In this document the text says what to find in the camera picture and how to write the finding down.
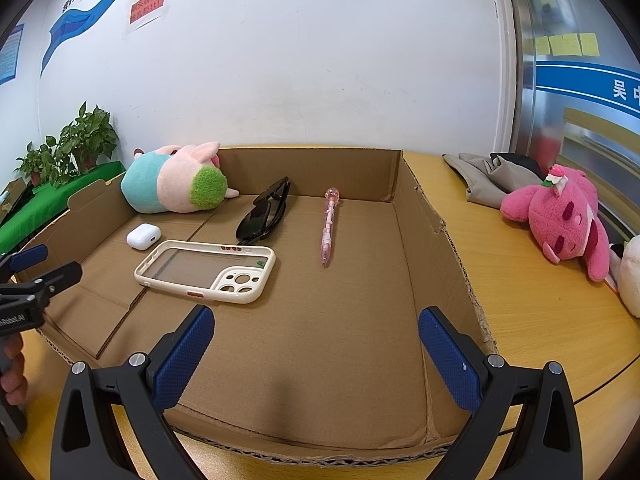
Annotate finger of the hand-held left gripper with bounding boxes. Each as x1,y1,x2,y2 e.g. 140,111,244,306
0,260,84,311
0,244,49,283

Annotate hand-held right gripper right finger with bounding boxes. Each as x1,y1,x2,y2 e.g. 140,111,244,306
418,306,583,480

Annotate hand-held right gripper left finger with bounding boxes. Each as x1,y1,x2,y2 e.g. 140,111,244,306
50,304,216,480

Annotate white clear phone case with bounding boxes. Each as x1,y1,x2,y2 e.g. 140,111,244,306
134,240,277,306

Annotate white earbuds case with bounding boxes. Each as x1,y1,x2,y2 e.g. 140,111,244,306
126,223,162,250

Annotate brown cardboard box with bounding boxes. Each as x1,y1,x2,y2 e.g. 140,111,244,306
12,146,501,463

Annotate pastel pig plush toy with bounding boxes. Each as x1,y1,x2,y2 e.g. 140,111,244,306
120,141,241,215

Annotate black sunglasses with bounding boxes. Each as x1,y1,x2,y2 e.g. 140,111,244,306
235,176,292,247

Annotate pink pen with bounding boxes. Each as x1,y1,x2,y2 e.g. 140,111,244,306
319,187,342,268

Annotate person's left hand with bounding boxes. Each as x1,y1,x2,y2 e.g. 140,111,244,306
0,334,29,407

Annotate small brown carton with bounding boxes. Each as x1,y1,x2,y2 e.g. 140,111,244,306
0,179,26,223

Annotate small potted green plant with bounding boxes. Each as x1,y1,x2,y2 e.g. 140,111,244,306
15,142,56,188

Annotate large potted green plant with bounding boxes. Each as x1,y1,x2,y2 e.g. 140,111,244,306
44,101,120,176

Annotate pink bear plush toy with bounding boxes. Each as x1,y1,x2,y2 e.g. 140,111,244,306
500,164,612,283

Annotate grey cloth bag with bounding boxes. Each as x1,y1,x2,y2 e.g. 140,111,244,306
442,151,546,207

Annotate white panda plush toy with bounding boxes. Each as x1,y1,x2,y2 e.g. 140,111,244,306
607,235,640,318

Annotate black cloth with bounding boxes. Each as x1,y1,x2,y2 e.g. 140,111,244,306
490,152,548,181

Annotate frosted glass door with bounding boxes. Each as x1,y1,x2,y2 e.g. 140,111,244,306
502,0,640,246

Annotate blue framed wall poster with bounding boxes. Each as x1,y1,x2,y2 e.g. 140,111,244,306
0,24,25,85

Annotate blue wall banner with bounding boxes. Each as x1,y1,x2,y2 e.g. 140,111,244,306
41,0,173,78

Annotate red wall sign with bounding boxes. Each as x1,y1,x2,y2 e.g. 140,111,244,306
124,0,178,36

